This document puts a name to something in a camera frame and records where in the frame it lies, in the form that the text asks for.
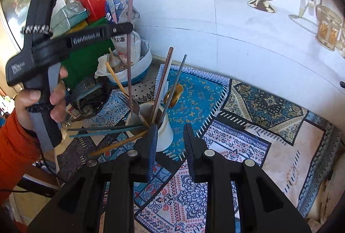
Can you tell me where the white and blue basket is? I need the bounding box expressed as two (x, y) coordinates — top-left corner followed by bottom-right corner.
(97, 39), (153, 83)

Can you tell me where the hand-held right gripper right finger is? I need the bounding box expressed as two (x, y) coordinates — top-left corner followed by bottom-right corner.
(183, 124), (312, 233)

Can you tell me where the person's left hand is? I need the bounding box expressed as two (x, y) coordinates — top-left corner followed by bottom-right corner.
(15, 67), (68, 123)

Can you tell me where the black perforated bowl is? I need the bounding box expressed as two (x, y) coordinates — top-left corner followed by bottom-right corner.
(71, 76), (111, 117)

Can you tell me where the white and blue plastic bag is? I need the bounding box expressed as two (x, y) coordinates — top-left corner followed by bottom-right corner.
(105, 0), (141, 63)

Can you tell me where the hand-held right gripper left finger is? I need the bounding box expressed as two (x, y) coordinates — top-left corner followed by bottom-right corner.
(27, 124), (158, 233)

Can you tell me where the glass door cabinet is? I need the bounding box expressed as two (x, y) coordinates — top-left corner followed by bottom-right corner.
(0, 0), (65, 61)

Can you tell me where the patterned blue tablecloth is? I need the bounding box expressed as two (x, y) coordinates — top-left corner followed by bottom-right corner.
(56, 63), (343, 233)

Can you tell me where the white ceramic cup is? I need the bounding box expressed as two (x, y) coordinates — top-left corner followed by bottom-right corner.
(126, 102), (173, 153)

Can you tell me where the silver fork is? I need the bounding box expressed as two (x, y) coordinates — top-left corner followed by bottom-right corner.
(118, 94), (144, 126)

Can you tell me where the person's left forearm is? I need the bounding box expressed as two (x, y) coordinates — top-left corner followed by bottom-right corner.
(0, 112), (42, 204)

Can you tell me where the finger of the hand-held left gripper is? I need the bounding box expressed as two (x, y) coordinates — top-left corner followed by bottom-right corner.
(108, 22), (134, 37)

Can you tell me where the crumpled white tissue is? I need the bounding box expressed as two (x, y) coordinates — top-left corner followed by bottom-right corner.
(98, 54), (127, 80)

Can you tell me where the teal tissue box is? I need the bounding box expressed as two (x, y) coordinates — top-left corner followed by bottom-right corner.
(51, 0), (90, 32)

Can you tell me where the pink chopstick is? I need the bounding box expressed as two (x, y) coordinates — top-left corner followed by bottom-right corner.
(151, 47), (173, 126)
(127, 0), (135, 111)

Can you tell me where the gold spoon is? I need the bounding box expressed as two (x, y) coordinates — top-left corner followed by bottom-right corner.
(163, 84), (184, 109)

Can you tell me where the green box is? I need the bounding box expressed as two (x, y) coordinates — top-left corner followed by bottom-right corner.
(61, 21), (120, 89)

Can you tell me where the dotted white cloth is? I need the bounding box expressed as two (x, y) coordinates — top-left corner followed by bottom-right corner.
(132, 79), (169, 103)

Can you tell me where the dark teal chopstick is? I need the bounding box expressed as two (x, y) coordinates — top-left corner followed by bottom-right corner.
(67, 125), (147, 132)
(69, 129), (147, 138)

